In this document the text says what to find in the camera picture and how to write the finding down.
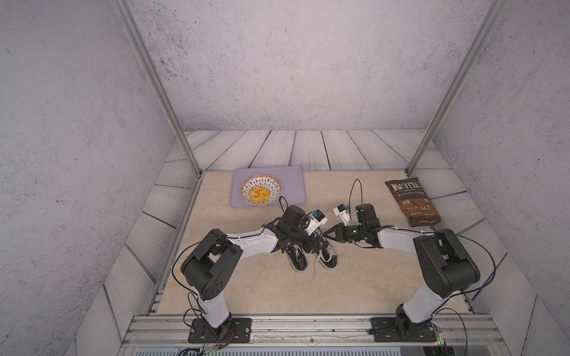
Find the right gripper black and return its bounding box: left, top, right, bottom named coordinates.
left=323, top=223, right=367, bottom=243

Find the black canvas sneaker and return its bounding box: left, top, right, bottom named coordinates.
left=284, top=246, right=308, bottom=272
left=311, top=240, right=338, bottom=286

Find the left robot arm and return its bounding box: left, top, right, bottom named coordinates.
left=180, top=206, right=338, bottom=331

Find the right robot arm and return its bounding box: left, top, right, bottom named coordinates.
left=325, top=204, right=480, bottom=325

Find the lavender tray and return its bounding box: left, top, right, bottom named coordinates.
left=229, top=166, right=307, bottom=208

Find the yellow bread roll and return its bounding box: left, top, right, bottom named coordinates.
left=249, top=186, right=271, bottom=203

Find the patterned ceramic bowl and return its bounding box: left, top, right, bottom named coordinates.
left=240, top=174, right=282, bottom=206

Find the brown potato chips bag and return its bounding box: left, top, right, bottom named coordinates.
left=385, top=177, right=441, bottom=227

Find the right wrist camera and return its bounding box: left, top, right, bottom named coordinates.
left=333, top=204, right=351, bottom=226

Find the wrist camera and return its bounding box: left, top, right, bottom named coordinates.
left=333, top=204, right=351, bottom=226
left=305, top=209, right=328, bottom=235

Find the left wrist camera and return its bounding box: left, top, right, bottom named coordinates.
left=305, top=209, right=328, bottom=235

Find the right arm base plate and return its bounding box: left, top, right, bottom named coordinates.
left=368, top=316, right=439, bottom=344

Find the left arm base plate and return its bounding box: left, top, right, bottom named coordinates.
left=188, top=316, right=252, bottom=345

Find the aluminium front rail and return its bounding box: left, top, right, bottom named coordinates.
left=122, top=310, right=510, bottom=355

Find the right aluminium frame post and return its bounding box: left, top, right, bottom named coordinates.
left=405, top=0, right=507, bottom=176

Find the aluminium frame post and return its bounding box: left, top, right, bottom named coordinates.
left=111, top=0, right=202, bottom=176
left=405, top=0, right=507, bottom=176

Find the left aluminium frame post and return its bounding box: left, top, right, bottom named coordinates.
left=111, top=0, right=202, bottom=176

